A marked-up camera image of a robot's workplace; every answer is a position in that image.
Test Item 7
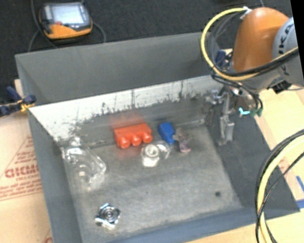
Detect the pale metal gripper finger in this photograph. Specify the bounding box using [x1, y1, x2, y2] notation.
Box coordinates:
[213, 114, 239, 147]
[200, 90, 228, 127]

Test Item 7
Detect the purple toy animal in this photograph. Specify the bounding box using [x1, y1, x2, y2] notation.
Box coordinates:
[171, 126, 193, 156]

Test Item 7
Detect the blue box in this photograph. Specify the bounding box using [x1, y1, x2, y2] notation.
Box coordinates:
[156, 120, 178, 147]

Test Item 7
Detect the red block with three knobs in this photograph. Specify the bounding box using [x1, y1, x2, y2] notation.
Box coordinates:
[112, 121, 155, 151]

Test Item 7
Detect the grey metal bin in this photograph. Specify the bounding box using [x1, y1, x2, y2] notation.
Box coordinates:
[14, 10, 304, 243]

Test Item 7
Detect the clear plastic bottle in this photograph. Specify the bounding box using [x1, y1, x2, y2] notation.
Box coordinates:
[58, 132, 111, 195]

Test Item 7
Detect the clear square glass dish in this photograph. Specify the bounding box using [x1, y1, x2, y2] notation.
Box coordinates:
[92, 201, 124, 234]

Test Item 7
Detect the brown cardboard board, red print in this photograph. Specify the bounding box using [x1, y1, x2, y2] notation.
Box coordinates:
[0, 77, 55, 243]

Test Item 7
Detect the black cylinder on white bracket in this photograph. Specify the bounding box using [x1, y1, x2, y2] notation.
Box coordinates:
[271, 79, 293, 94]

